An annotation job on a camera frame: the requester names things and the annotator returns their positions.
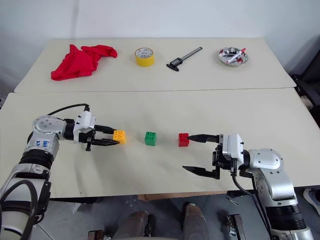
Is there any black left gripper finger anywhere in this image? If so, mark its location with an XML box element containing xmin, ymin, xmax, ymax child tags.
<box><xmin>91</xmin><ymin>139</ymin><xmax>121</xmax><ymax>147</ymax></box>
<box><xmin>95</xmin><ymin>124</ymin><xmax>116</xmax><ymax>133</ymax></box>

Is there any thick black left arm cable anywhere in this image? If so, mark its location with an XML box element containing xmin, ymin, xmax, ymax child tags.
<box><xmin>0</xmin><ymin>179</ymin><xmax>39</xmax><ymax>240</ymax></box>

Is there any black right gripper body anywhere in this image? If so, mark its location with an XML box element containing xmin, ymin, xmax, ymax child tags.
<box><xmin>212</xmin><ymin>143</ymin><xmax>238</xmax><ymax>174</ymax></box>

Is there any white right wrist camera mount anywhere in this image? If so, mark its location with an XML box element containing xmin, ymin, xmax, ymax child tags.
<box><xmin>220</xmin><ymin>133</ymin><xmax>245</xmax><ymax>164</ymax></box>

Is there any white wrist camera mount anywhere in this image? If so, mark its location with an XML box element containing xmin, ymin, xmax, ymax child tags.
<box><xmin>220</xmin><ymin>133</ymin><xmax>245</xmax><ymax>164</ymax></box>
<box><xmin>74</xmin><ymin>111</ymin><xmax>97</xmax><ymax>137</ymax></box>

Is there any red cloth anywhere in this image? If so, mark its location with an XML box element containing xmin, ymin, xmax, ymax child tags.
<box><xmin>50</xmin><ymin>44</ymin><xmax>118</xmax><ymax>82</ymax></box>

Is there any green toy brick cube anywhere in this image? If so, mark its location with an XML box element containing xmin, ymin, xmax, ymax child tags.
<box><xmin>144</xmin><ymin>131</ymin><xmax>158</xmax><ymax>146</ymax></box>

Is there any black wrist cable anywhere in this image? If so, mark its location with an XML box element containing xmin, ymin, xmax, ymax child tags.
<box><xmin>46</xmin><ymin>103</ymin><xmax>91</xmax><ymax>116</ymax></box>
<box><xmin>231</xmin><ymin>161</ymin><xmax>276</xmax><ymax>240</ymax></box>

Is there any white marker pen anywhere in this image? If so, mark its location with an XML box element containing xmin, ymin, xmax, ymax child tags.
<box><xmin>229</xmin><ymin>47</ymin><xmax>248</xmax><ymax>63</ymax></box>

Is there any round metal bowl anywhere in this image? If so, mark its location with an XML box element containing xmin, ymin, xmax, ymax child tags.
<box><xmin>216</xmin><ymin>47</ymin><xmax>249</xmax><ymax>68</ymax></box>

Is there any red toy brick cube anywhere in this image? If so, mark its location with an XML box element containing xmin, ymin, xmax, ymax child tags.
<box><xmin>178</xmin><ymin>132</ymin><xmax>191</xmax><ymax>148</ymax></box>

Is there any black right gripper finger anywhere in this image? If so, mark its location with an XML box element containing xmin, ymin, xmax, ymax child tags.
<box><xmin>182</xmin><ymin>165</ymin><xmax>221</xmax><ymax>180</ymax></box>
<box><xmin>188</xmin><ymin>134</ymin><xmax>221</xmax><ymax>144</ymax></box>

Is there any black digital caliper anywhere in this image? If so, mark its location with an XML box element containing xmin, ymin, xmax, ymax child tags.
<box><xmin>165</xmin><ymin>46</ymin><xmax>203</xmax><ymax>73</ymax></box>

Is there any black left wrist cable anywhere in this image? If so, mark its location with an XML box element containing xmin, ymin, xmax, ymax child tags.
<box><xmin>46</xmin><ymin>103</ymin><xmax>91</xmax><ymax>116</ymax></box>

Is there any grey sneaker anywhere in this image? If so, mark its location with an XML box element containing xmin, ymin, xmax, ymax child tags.
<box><xmin>303</xmin><ymin>188</ymin><xmax>320</xmax><ymax>210</ymax></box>

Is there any yellow tape roll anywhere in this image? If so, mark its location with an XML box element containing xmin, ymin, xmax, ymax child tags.
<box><xmin>134</xmin><ymin>47</ymin><xmax>155</xmax><ymax>68</ymax></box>

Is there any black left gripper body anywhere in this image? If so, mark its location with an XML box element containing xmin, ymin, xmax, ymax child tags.
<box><xmin>78</xmin><ymin>126</ymin><xmax>97</xmax><ymax>152</ymax></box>

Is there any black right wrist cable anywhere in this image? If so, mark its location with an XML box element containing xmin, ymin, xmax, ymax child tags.
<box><xmin>231</xmin><ymin>161</ymin><xmax>276</xmax><ymax>240</ymax></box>

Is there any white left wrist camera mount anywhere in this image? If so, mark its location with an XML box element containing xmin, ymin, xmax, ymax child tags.
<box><xmin>74</xmin><ymin>111</ymin><xmax>97</xmax><ymax>137</ymax></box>

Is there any yellow toy brick cube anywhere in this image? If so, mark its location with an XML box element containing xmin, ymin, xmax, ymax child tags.
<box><xmin>112</xmin><ymin>129</ymin><xmax>127</xmax><ymax>145</ymax></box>

